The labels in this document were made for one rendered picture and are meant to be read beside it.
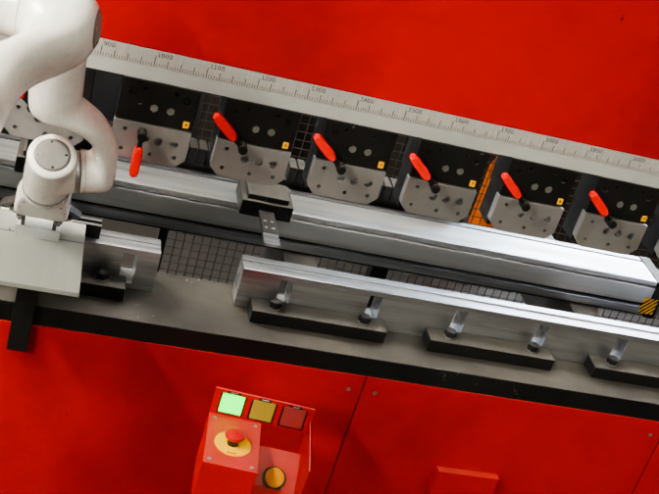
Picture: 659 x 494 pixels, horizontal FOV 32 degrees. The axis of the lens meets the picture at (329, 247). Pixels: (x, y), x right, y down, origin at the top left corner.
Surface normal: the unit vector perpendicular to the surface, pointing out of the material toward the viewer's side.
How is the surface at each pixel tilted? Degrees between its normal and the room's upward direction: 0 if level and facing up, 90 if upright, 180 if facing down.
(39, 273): 0
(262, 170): 90
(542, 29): 90
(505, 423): 90
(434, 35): 90
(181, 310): 0
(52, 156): 40
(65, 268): 0
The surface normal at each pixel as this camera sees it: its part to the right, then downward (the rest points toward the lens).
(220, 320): 0.27, -0.85
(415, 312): 0.14, 0.50
